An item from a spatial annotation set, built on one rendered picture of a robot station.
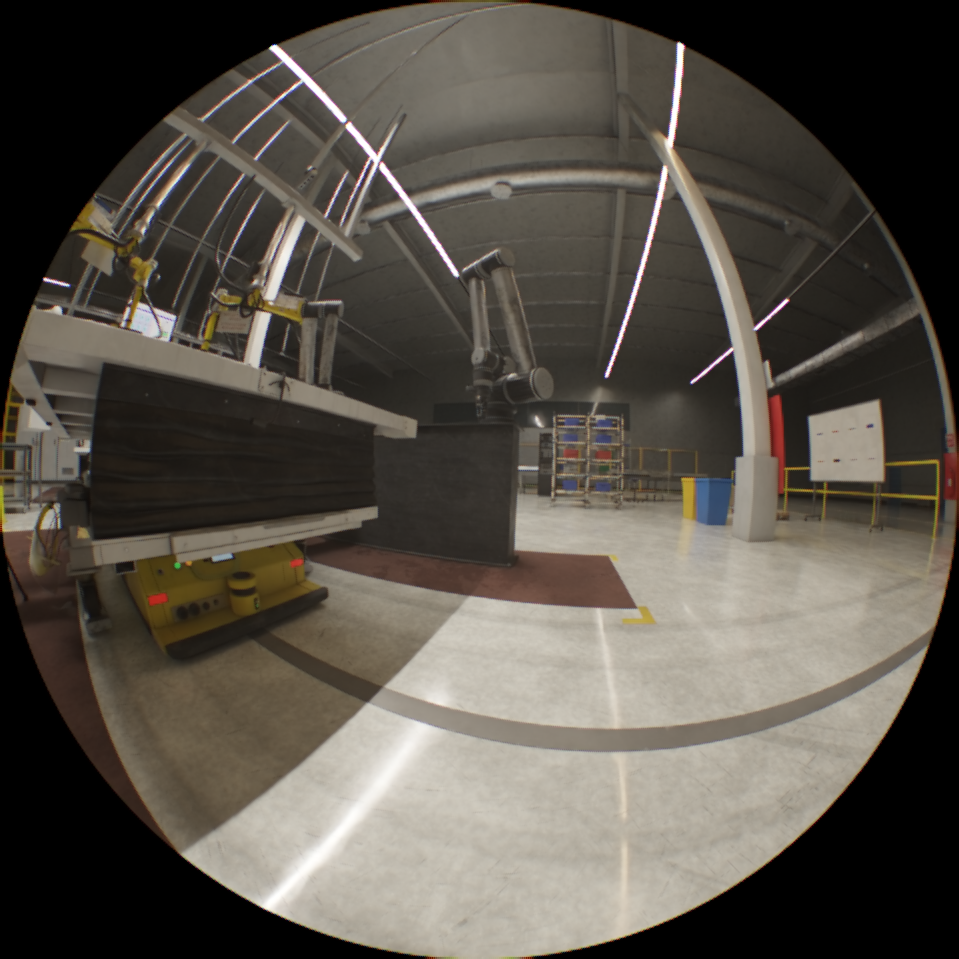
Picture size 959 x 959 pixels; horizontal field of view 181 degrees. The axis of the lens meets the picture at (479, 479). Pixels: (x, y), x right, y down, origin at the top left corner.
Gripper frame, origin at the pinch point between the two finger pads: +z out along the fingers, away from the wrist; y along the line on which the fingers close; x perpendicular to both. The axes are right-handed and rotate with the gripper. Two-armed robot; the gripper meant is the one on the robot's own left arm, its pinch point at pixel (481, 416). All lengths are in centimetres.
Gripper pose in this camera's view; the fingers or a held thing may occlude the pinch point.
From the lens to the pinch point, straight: 165.1
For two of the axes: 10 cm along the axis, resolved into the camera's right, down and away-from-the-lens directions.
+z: -0.4, 10.0, 0.1
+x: -9.6, -0.4, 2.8
